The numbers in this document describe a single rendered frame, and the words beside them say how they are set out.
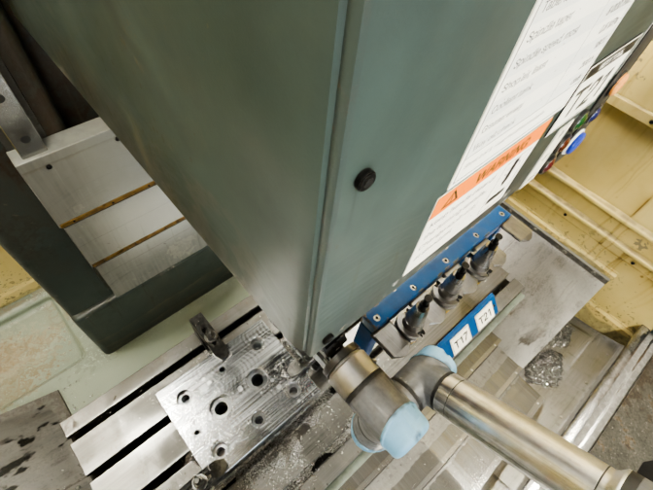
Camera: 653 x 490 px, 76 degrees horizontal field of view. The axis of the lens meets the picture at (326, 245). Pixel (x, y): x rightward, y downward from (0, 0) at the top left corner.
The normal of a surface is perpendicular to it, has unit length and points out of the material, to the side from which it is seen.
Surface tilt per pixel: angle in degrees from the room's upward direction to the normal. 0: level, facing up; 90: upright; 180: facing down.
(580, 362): 17
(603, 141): 90
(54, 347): 0
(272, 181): 90
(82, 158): 90
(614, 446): 0
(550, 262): 24
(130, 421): 0
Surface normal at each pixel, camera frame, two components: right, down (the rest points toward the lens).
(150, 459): 0.08, -0.57
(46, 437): 0.38, -0.73
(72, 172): 0.66, 0.65
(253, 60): -0.75, 0.51
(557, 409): -0.11, -0.73
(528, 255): -0.23, -0.32
